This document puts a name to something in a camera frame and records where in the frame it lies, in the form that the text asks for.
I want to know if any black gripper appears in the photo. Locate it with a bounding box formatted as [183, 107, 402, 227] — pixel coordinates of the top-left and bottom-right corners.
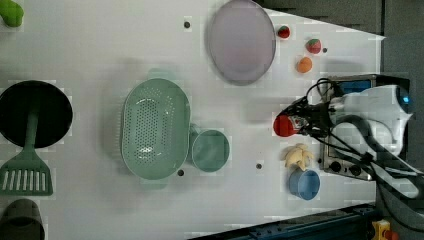
[283, 97, 332, 138]

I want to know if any red ketchup bottle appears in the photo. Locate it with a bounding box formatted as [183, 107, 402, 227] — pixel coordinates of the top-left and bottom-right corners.
[273, 115, 307, 137]

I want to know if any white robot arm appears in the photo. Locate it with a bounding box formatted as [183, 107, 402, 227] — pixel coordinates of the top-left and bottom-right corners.
[273, 85, 423, 200]

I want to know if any toaster oven with blue door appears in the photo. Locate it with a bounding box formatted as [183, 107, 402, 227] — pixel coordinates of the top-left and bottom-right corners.
[319, 75, 412, 181]

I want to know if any orange toy fruit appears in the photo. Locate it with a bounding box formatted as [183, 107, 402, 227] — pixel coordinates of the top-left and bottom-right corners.
[296, 57, 313, 73]

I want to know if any blue cup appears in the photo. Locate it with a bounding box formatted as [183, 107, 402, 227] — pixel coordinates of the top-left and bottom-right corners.
[288, 168, 320, 200]

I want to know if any pink toy strawberry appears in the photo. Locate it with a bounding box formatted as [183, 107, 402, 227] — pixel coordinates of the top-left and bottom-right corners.
[305, 38, 322, 54]

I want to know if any dark red toy strawberry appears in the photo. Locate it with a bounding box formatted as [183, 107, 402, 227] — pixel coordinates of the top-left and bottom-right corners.
[277, 25, 291, 39]

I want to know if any round lilac plate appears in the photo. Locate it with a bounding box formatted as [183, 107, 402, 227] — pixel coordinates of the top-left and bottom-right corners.
[207, 0, 276, 85]

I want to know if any green mug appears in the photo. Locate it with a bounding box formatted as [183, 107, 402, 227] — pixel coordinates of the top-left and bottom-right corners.
[189, 124, 230, 173]

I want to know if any yellow and orange clamp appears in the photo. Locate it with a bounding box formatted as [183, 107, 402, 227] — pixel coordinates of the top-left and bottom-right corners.
[372, 220, 399, 240]

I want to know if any green oval colander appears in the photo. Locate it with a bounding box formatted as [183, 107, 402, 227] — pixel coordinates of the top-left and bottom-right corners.
[120, 68, 191, 181]

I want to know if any black round pan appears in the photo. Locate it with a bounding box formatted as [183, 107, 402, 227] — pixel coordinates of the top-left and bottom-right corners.
[0, 80, 73, 148]

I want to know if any green slotted spatula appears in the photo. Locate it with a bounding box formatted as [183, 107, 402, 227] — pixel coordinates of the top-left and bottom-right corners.
[0, 113, 53, 196]

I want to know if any dark grey cup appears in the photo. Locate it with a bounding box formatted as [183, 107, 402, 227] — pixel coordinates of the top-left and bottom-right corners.
[0, 199, 45, 240]

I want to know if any green toy vegetable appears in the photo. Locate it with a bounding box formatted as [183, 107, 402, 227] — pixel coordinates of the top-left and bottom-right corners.
[0, 0, 24, 27]

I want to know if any blue metal frame rail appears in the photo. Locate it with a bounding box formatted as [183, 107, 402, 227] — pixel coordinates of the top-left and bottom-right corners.
[190, 204, 381, 240]

